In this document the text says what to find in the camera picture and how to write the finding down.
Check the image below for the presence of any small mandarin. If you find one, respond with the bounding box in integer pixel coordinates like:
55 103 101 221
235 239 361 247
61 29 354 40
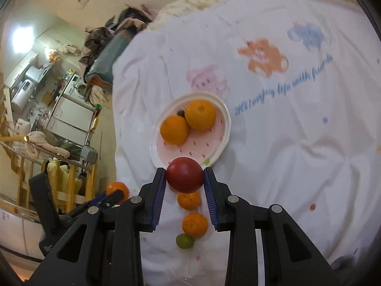
181 212 209 238
177 191 201 211
106 182 130 205

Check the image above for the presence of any small mandarin front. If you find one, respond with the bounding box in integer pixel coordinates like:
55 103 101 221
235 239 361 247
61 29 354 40
181 212 209 238

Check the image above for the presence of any red tomato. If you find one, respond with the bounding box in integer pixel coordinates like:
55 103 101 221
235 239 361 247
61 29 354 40
166 157 204 194

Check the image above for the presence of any large orange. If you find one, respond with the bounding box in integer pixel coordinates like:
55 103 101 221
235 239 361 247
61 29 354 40
185 99 216 132
160 115 190 145

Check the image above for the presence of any dark grape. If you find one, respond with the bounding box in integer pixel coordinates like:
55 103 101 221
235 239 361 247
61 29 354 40
177 110 185 117

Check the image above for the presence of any wooden drying rack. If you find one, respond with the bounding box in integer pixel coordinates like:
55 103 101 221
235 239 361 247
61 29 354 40
1 131 97 214

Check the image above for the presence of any green grape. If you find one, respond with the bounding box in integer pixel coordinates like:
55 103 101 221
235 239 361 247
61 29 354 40
176 233 194 249

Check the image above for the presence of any pink strawberry-pattern plate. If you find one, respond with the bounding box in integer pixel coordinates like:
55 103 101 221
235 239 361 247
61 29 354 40
149 92 231 168

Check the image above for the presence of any white kitchen cabinet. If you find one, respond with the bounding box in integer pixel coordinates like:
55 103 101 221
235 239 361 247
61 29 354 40
46 97 94 145

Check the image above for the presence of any white washing machine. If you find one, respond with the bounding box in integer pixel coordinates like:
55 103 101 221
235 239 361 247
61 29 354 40
63 74 86 104

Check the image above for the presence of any pile of clothes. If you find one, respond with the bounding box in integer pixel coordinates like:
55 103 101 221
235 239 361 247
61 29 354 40
79 5 157 106

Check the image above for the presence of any white cartoon-print bedsheet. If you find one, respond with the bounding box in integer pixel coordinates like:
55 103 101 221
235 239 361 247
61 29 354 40
113 0 380 284

